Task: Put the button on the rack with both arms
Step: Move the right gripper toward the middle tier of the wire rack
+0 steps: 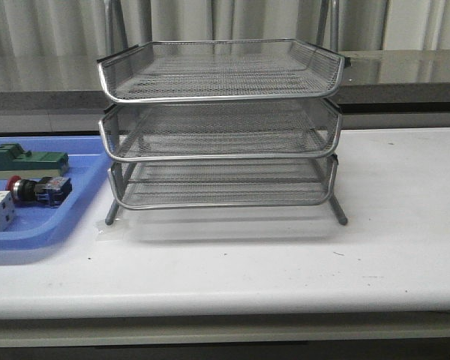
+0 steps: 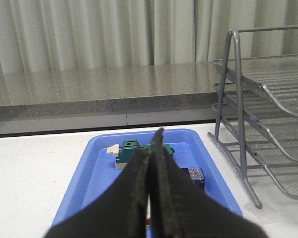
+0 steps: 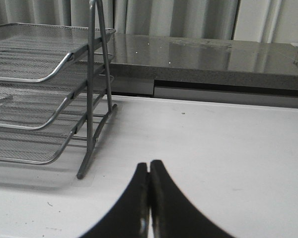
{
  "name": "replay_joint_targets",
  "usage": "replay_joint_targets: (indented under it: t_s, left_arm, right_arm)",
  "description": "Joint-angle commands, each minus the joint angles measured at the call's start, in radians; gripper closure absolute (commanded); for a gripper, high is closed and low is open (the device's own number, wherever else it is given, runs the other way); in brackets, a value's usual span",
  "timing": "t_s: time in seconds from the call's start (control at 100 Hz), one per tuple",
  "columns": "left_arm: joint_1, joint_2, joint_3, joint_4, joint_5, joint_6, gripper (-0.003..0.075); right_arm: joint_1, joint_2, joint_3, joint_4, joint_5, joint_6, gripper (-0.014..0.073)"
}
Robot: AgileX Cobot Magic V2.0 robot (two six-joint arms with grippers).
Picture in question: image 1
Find silver mesh tray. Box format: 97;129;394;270
97;38;347;104
109;155;338;210
99;99;342;162

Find silver metal rack frame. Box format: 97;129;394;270
106;1;347;224

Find grey stone counter ledge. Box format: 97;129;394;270
0;49;450;113

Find clear tape strip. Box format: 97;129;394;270
94;218;130;242

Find blue plastic bin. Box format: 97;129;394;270
0;136;110;251

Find green electrical component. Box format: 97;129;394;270
0;142;70;180

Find red emergency stop button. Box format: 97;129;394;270
5;175;73;207

